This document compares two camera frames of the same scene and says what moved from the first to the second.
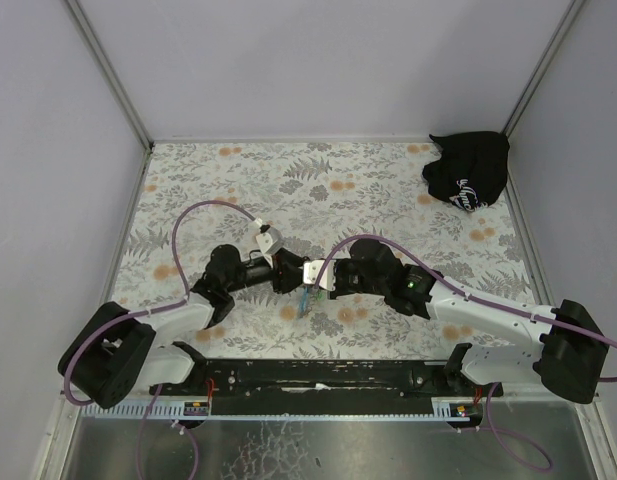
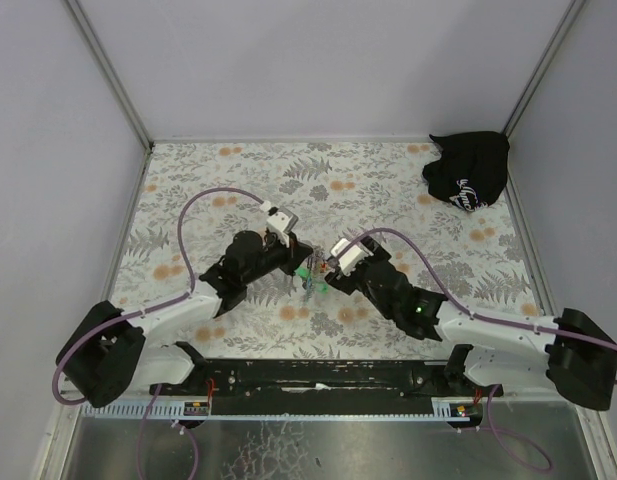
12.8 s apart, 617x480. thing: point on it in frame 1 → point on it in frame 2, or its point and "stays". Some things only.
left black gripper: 279,270 → 298,253
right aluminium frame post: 542,66 stays
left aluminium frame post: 110,72 stays
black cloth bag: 472,169 stays
